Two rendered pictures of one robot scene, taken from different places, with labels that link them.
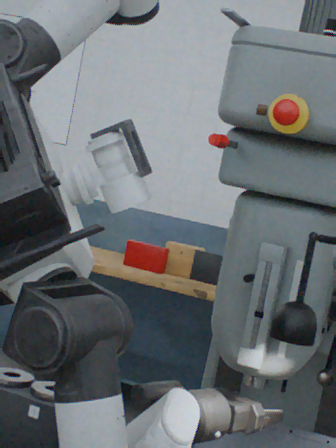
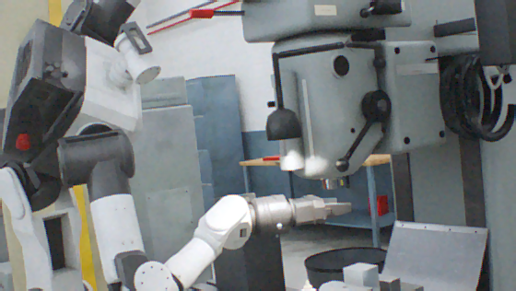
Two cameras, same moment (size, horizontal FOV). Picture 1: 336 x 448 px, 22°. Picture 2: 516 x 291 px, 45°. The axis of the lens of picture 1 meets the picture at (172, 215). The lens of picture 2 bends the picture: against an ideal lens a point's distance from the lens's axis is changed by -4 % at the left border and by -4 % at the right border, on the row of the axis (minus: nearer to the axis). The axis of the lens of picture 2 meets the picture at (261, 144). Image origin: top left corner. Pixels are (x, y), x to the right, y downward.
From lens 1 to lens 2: 1.06 m
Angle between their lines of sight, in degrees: 38
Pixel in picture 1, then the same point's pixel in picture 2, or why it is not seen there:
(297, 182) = (276, 21)
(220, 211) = not seen: outside the picture
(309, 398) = (457, 199)
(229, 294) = not seen: hidden behind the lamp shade
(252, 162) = (253, 20)
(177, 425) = (216, 218)
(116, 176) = (128, 60)
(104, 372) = (102, 180)
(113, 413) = (111, 205)
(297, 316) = (271, 118)
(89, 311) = (89, 145)
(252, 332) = (283, 144)
